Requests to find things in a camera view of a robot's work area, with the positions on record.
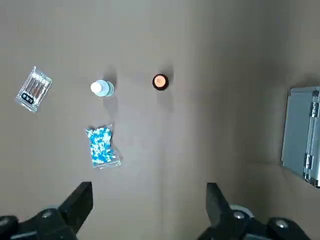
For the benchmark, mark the clear brown swab stick packet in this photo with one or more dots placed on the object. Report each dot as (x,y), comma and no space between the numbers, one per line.
(33,88)

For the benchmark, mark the silver aluminium medicine case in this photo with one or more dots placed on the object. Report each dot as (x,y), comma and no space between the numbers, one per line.
(297,130)

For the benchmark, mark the brown bottle orange cap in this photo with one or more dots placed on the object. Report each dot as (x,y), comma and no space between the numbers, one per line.
(160,82)

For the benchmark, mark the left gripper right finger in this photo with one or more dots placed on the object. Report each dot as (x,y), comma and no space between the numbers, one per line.
(225,225)

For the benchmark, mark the blue white capsule bag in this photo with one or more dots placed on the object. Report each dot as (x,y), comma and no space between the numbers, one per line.
(101,146)

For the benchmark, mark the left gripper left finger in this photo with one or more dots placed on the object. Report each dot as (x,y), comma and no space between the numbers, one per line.
(50,222)

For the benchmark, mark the white plastic bottle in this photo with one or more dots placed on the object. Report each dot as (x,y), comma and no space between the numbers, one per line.
(102,88)

